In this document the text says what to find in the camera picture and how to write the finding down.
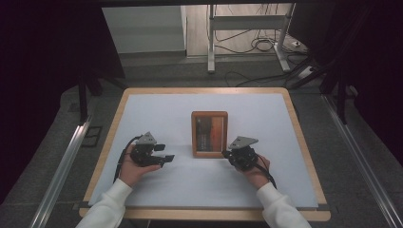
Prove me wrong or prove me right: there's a white cabinet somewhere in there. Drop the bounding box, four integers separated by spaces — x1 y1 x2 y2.
101 5 188 55

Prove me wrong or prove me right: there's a right hand-held gripper black cable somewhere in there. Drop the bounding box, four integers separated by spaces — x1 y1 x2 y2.
255 153 278 190

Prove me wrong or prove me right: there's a hand-held gripper black cable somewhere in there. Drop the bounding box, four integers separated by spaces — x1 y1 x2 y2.
112 135 143 184
255 153 278 190

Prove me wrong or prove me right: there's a black floor plate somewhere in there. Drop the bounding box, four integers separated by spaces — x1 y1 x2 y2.
81 125 104 148

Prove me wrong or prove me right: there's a white desk frame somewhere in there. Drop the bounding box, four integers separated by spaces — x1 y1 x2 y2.
206 3 297 75

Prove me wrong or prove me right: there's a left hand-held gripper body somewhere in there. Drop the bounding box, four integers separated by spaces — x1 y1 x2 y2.
129 131 161 168

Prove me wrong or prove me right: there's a black curtain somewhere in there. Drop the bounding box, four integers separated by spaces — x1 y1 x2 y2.
287 0 403 158
0 0 126 205

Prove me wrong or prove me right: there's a long black floor cable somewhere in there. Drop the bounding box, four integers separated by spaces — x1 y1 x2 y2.
224 66 307 88

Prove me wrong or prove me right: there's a person's right hand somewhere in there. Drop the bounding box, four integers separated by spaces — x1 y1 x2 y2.
235 154 272 191

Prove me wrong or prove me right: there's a tangle of black floor cables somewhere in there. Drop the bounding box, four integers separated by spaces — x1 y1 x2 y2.
214 28 309 55

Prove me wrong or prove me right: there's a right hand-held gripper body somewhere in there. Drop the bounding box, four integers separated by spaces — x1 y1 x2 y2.
225 135 259 172

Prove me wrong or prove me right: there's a person's left hand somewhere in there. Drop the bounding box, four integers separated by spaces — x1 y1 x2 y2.
118 151 163 189

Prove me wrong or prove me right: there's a white table mat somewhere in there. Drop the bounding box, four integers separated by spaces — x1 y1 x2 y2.
87 92 319 209

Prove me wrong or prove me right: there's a wooden table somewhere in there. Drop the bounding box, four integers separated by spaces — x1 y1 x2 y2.
78 86 333 222

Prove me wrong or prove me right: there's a left hand-held gripper black cable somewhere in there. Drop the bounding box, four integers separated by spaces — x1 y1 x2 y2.
112 135 143 184

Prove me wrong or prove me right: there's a metal floor rail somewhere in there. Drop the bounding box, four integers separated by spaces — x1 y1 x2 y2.
29 116 93 228
320 94 403 228

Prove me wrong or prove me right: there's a white power strip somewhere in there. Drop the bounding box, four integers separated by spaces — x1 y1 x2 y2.
297 65 316 81

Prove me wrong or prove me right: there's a wooden box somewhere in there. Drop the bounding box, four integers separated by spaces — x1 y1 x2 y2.
190 110 229 160

